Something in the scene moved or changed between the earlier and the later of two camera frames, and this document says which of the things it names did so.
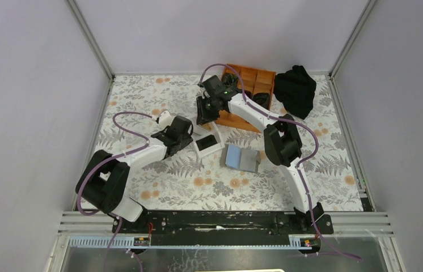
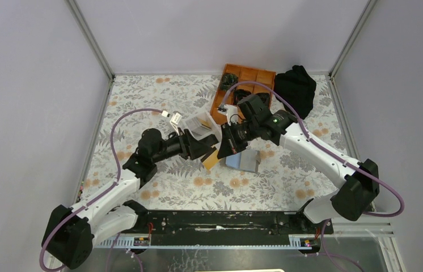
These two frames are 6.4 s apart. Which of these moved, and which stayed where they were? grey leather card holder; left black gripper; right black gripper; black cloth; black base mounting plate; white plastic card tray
Moved: right black gripper; left black gripper
Stayed: grey leather card holder; white plastic card tray; black cloth; black base mounting plate
